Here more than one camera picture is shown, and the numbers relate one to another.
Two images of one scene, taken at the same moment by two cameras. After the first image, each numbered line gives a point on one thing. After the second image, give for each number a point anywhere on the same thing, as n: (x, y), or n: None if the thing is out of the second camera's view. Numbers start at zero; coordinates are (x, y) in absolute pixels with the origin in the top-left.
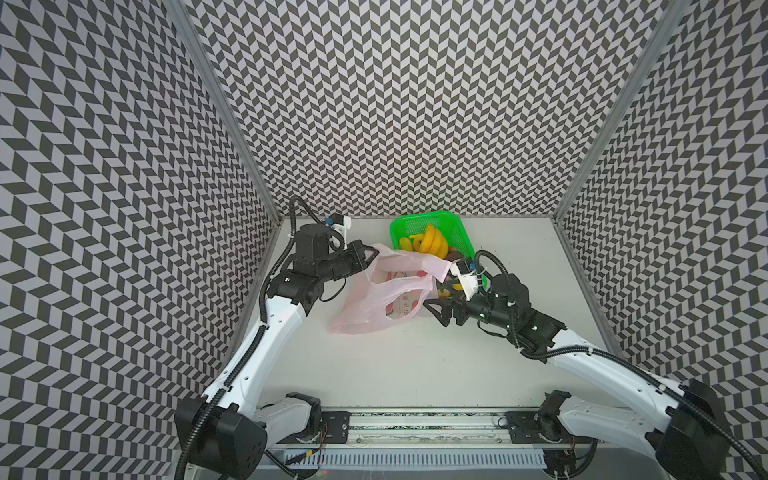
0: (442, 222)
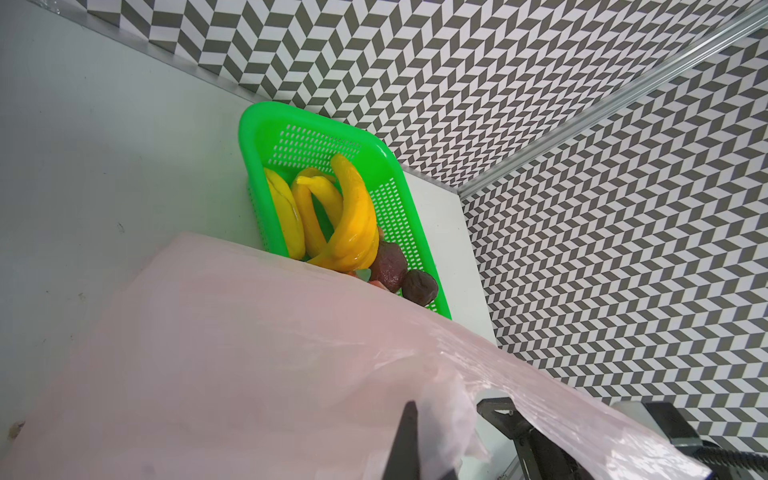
0: (291, 142)
